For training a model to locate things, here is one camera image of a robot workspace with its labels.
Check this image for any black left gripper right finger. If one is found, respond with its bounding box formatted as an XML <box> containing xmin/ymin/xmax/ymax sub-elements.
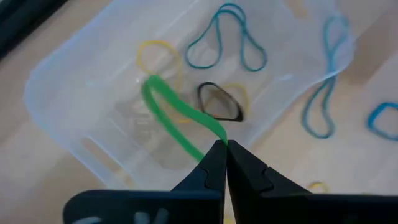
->
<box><xmin>227</xmin><ymin>139</ymin><xmax>398</xmax><ymax>224</ymax></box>

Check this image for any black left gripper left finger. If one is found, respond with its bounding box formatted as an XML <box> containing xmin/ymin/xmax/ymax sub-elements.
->
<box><xmin>63</xmin><ymin>139</ymin><xmax>228</xmax><ymax>224</ymax></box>

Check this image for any yellow rubber band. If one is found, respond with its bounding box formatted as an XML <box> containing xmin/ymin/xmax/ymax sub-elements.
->
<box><xmin>307</xmin><ymin>181</ymin><xmax>330</xmax><ymax>194</ymax></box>
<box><xmin>136</xmin><ymin>39</ymin><xmax>183</xmax><ymax>93</ymax></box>
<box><xmin>214</xmin><ymin>82</ymin><xmax>251</xmax><ymax>121</ymax></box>

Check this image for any green rubber band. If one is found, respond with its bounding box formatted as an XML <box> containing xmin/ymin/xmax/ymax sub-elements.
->
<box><xmin>141</xmin><ymin>73</ymin><xmax>230</xmax><ymax>163</ymax></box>

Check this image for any black rubber band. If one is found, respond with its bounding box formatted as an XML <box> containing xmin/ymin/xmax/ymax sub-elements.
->
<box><xmin>197</xmin><ymin>81</ymin><xmax>244</xmax><ymax>123</ymax></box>

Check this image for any clear plastic bin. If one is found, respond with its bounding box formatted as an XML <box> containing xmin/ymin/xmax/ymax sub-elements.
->
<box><xmin>24</xmin><ymin>0</ymin><xmax>357</xmax><ymax>190</ymax></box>

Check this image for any black aluminium frame rail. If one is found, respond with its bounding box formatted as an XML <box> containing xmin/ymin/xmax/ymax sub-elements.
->
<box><xmin>0</xmin><ymin>0</ymin><xmax>68</xmax><ymax>60</ymax></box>

